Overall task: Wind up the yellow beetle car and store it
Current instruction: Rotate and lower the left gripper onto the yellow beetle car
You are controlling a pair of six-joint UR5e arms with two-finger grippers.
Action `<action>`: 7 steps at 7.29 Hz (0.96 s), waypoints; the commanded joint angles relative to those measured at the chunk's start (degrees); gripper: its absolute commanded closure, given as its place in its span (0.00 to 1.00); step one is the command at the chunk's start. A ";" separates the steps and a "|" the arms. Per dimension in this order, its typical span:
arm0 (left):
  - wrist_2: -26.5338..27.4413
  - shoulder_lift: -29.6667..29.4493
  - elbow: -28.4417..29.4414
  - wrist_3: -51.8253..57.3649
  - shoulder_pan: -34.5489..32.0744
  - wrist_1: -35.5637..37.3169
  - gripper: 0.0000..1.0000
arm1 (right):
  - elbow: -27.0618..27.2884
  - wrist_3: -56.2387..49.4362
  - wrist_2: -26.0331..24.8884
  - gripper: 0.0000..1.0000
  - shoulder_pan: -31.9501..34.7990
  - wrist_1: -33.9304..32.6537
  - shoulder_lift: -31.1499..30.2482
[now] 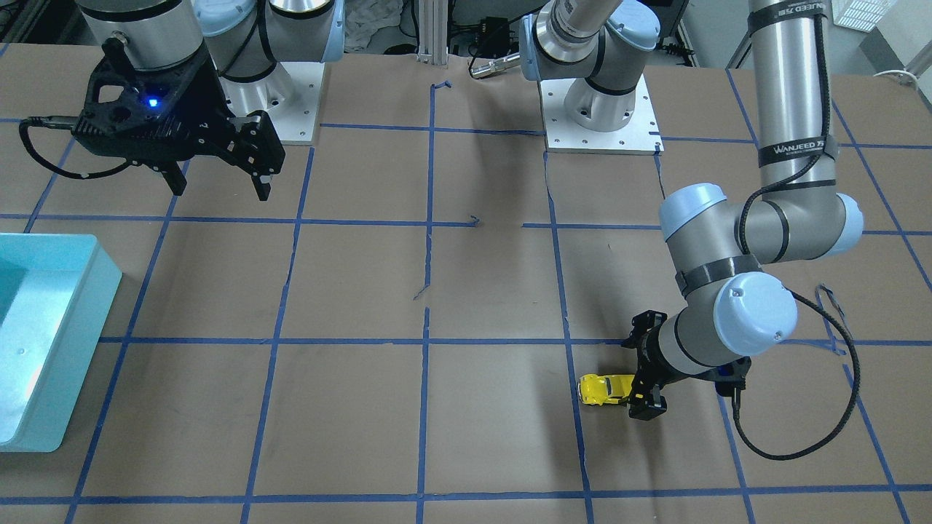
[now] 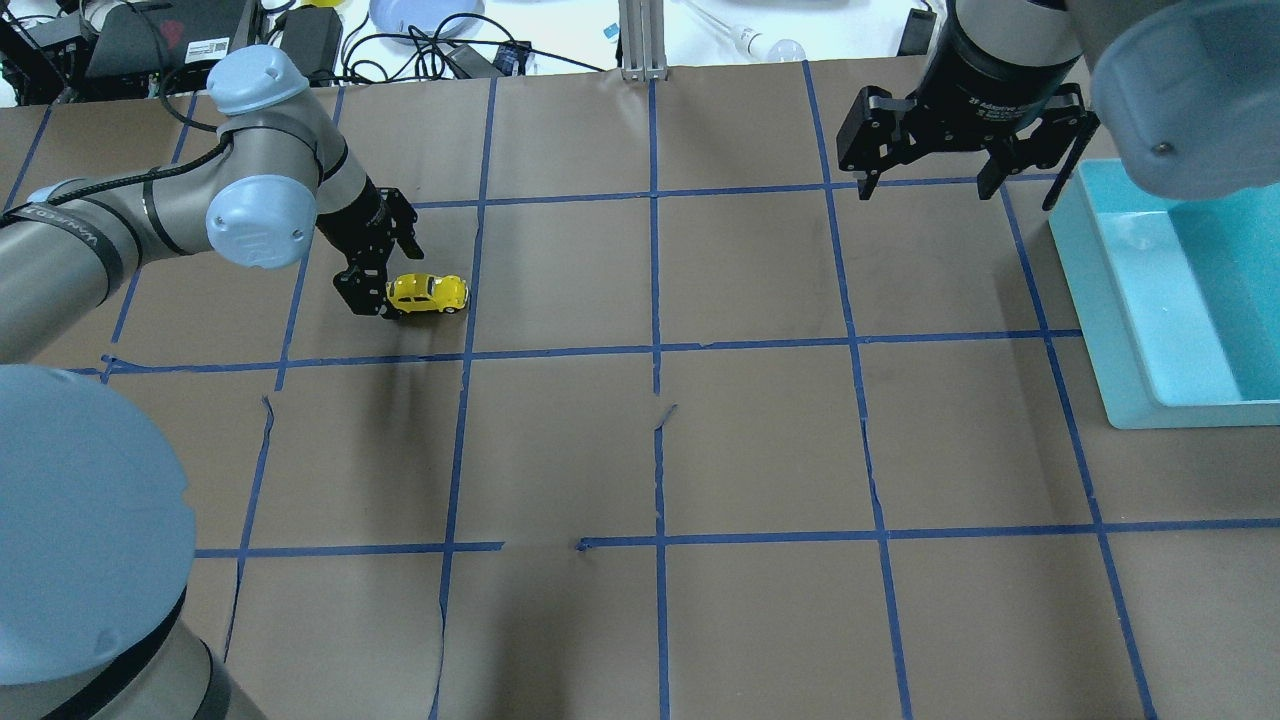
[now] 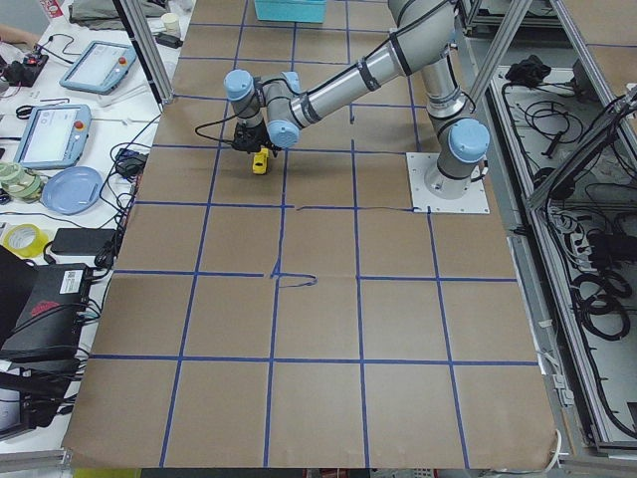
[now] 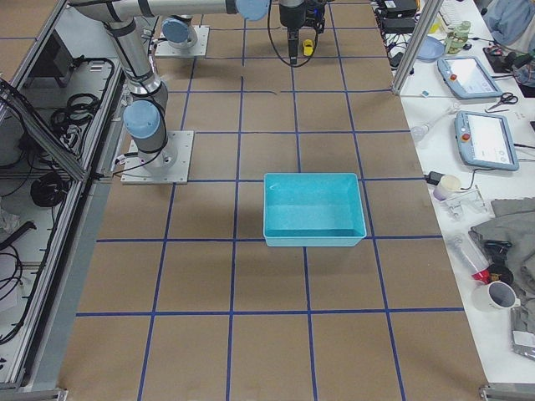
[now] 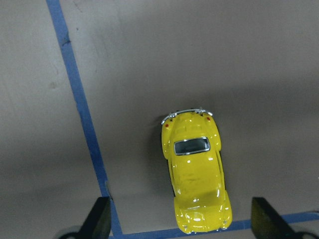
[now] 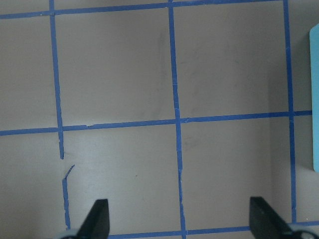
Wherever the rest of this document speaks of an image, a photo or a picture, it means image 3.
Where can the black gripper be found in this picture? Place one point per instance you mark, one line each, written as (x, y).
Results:
(258, 139)

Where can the yellow toy beetle car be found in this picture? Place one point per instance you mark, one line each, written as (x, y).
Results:
(260, 162)

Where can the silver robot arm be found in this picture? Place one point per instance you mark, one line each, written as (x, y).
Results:
(272, 111)

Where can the white paper cup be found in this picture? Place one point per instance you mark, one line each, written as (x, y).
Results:
(171, 24)

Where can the brown paper table cover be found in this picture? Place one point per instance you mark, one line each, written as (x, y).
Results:
(307, 317)

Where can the upper teach pendant tablet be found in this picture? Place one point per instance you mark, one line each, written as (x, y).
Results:
(100, 68)

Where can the teach pendant tablet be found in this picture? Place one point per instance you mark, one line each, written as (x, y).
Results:
(100, 68)
(54, 137)

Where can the light blue plate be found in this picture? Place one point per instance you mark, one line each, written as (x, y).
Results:
(73, 190)

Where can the lower teach pendant tablet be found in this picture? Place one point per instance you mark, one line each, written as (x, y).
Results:
(54, 137)

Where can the black power adapter brick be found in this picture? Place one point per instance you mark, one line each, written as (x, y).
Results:
(81, 241)

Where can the green masking tape rolls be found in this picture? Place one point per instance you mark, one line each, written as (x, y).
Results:
(21, 183)

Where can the yellow tape roll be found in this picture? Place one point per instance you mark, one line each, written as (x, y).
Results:
(26, 240)

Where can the black cloth bundle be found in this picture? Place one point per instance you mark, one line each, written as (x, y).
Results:
(529, 72)

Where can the black computer box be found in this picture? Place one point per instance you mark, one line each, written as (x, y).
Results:
(40, 309)

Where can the aluminium frame post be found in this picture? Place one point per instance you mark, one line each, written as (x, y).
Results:
(135, 24)

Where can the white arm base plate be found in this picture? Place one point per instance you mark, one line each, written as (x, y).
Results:
(432, 192)

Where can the grey cable tray rail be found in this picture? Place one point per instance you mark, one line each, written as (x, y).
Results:
(577, 174)

